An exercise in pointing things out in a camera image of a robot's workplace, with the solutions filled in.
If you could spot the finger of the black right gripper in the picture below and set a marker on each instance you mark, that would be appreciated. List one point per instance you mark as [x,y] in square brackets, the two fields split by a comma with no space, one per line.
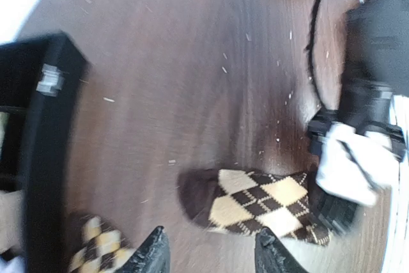
[337,214]

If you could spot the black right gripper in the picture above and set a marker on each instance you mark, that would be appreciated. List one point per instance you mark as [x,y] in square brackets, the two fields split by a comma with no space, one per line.
[363,105]

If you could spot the black box with glass lid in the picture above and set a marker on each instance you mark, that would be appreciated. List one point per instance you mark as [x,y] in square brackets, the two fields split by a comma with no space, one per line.
[40,80]

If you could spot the brown tan argyle sock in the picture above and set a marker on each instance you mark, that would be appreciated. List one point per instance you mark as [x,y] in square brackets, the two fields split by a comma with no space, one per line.
[243,202]
[95,245]

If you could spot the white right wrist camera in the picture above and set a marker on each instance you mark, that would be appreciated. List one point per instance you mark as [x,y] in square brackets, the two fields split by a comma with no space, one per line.
[355,167]

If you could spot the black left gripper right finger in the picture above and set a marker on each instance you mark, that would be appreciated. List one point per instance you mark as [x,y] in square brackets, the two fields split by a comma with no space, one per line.
[271,256]

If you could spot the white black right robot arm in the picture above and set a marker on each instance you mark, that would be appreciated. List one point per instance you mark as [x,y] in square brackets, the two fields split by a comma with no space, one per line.
[376,49]

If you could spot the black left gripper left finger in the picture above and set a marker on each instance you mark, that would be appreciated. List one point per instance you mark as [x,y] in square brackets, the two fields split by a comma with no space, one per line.
[152,256]

